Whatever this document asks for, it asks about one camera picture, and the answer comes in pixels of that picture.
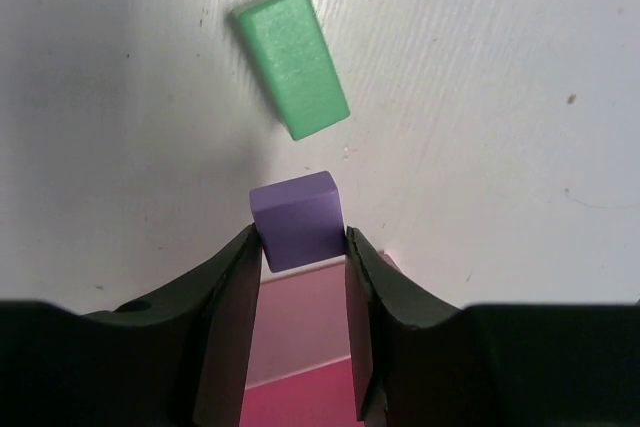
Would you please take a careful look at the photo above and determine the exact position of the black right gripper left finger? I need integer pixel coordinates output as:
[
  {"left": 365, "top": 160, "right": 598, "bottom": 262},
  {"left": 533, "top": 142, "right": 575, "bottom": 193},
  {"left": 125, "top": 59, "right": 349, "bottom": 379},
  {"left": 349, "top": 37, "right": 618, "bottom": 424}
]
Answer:
[{"left": 1, "top": 226, "right": 262, "bottom": 426}]

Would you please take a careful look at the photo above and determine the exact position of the green wood block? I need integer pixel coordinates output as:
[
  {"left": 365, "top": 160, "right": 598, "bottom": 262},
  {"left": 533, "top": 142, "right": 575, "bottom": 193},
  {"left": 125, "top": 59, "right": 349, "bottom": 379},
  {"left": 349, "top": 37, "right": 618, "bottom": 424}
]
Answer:
[{"left": 231, "top": 0, "right": 350, "bottom": 141}]

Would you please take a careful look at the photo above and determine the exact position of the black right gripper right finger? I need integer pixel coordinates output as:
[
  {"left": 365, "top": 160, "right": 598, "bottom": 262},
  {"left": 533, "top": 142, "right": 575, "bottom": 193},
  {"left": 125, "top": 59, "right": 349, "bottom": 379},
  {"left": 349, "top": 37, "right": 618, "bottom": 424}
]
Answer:
[{"left": 345, "top": 228, "right": 639, "bottom": 426}]

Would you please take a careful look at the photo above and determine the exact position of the pink plastic box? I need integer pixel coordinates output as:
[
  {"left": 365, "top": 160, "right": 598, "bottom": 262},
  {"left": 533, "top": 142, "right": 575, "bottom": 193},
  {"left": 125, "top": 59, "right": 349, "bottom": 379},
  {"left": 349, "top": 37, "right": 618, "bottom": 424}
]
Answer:
[{"left": 240, "top": 258, "right": 359, "bottom": 426}]

